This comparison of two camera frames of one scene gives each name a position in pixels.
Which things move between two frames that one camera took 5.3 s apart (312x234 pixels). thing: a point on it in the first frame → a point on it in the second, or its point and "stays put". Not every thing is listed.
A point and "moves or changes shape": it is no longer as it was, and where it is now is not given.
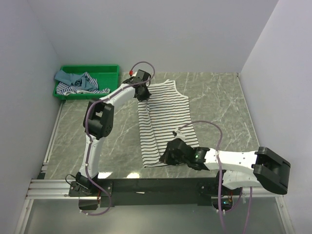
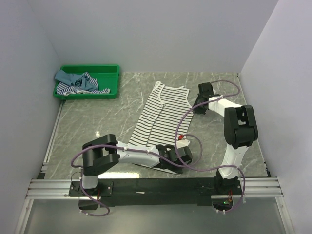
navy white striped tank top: x=64 y=89 stays put
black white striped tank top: x=166 y=111 moves or changes shape
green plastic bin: x=107 y=76 stays put
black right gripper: x=166 y=158 → x=197 y=110
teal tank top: x=78 y=80 stays put
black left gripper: x=146 y=95 → x=176 y=169
